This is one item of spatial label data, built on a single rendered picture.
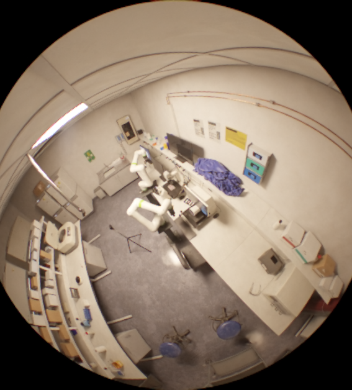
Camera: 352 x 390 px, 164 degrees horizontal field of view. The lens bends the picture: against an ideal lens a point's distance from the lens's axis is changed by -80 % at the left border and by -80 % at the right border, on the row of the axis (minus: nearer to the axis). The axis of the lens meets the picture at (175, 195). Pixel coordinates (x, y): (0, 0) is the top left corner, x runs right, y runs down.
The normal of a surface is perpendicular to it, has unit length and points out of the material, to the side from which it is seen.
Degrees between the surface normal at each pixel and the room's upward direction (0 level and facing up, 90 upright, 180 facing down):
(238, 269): 0
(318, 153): 90
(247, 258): 0
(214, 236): 0
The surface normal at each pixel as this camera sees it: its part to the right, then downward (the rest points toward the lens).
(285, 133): -0.81, 0.55
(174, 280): -0.22, -0.60
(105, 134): 0.55, 0.58
